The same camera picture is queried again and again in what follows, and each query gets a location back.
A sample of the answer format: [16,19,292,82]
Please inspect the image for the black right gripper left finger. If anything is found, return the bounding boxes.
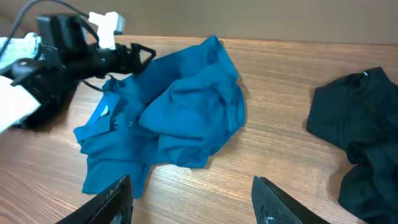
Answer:
[57,175,133,224]

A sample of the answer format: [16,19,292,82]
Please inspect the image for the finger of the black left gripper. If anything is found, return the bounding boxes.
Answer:
[130,43,156,74]

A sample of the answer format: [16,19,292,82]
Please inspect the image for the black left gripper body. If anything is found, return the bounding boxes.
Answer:
[66,44,132,80]

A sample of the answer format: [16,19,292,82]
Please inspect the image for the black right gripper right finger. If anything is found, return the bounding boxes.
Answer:
[251,176,329,224]

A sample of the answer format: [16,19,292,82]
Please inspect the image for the blue polo shirt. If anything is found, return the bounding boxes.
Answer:
[74,36,246,198]

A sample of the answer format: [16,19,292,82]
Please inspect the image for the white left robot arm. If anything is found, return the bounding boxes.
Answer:
[1,14,156,131]

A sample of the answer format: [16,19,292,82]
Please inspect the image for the folded light blue jeans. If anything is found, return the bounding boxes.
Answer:
[1,32,41,69]

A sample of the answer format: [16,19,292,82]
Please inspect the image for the crumpled black shirt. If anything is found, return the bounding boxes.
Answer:
[307,67,397,223]

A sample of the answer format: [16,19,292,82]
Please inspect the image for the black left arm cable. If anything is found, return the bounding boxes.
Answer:
[0,0,100,60]

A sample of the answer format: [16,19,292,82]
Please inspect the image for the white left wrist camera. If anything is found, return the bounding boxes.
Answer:
[88,12,125,50]

